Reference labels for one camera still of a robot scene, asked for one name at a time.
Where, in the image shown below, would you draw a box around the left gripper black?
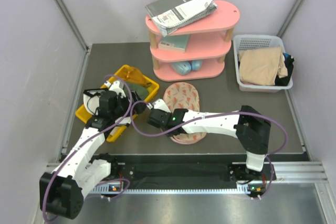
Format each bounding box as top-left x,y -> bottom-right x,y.
111,91 -> 148,120

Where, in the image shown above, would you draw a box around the floral mesh laundry bag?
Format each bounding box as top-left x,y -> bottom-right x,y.
163,82 -> 206,145

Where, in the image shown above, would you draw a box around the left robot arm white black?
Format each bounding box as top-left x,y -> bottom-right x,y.
39,88 -> 140,219

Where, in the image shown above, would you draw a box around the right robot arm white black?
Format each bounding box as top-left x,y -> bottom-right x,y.
147,105 -> 271,180

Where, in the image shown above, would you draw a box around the yellow plastic tray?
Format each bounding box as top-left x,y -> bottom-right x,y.
75,65 -> 160,142

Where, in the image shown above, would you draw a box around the green garment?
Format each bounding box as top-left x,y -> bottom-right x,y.
127,82 -> 149,102

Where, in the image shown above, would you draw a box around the orange mesh garment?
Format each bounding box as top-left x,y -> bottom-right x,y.
121,67 -> 151,88

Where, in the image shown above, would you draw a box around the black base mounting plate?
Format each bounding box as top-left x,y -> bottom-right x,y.
89,154 -> 266,190

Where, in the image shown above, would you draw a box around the light blue slippers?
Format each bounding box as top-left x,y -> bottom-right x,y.
170,60 -> 203,76

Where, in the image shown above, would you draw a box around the pink three-tier shelf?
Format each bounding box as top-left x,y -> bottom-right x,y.
145,0 -> 240,82

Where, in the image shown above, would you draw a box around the teal book on shelf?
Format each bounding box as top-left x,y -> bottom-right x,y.
158,35 -> 190,53

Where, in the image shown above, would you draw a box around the grey spiral notebook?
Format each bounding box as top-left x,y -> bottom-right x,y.
145,0 -> 217,37

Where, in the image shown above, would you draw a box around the beige folded garment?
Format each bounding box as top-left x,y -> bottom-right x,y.
238,47 -> 287,86

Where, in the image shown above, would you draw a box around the grey plastic basket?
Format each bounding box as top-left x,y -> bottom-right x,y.
232,34 -> 293,93

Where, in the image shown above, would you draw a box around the black garment in basket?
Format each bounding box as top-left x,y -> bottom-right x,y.
275,53 -> 295,86

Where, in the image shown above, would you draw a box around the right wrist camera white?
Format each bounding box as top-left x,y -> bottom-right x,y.
146,99 -> 170,112

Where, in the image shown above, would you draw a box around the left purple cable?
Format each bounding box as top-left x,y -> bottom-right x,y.
41,74 -> 133,221

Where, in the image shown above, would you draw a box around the grey cable duct rail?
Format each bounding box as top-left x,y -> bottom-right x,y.
89,183 -> 271,195

